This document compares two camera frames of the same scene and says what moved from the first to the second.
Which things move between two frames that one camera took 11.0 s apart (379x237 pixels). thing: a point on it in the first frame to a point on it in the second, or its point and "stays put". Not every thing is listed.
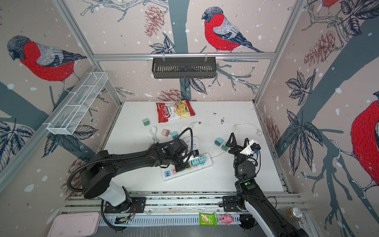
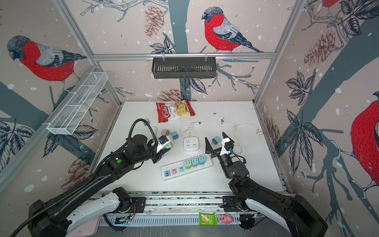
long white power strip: x=169 y=172 stays put
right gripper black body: x=239 y=158 to x=225 y=162
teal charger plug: x=202 y=160 stays put
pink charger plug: x=165 y=132 stays put
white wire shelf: x=68 y=118 stays put
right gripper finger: x=233 y=143 to x=209 y=149
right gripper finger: x=246 y=139 to x=225 y=136
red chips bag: x=169 y=111 stays put
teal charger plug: x=195 y=162 stays put
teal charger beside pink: x=174 y=135 stays put
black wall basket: x=187 y=67 stays put
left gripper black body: x=176 y=160 to x=144 y=156
